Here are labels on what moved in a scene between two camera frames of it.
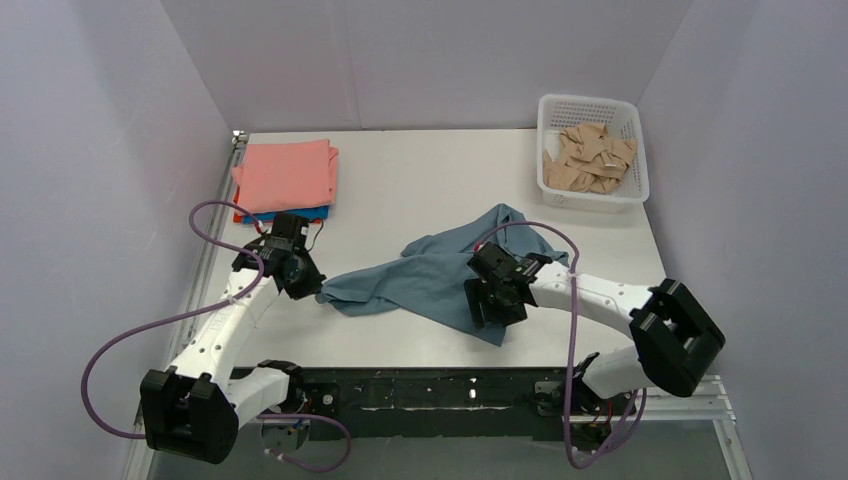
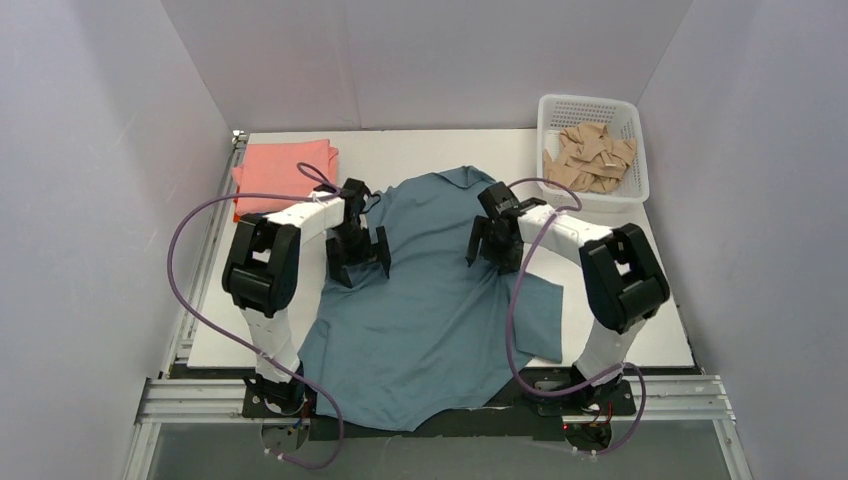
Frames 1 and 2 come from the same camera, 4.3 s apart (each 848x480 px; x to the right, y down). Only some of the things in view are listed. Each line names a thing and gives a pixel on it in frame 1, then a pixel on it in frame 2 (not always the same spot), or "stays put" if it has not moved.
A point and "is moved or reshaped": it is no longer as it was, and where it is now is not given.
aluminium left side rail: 208,260 stays put
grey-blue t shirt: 431,282 is moved or reshaped
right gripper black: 484,289 to 499,237
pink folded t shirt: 274,177 stays put
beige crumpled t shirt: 590,159 stays put
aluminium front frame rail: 706,403 stays put
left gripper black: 303,279 to 356,255
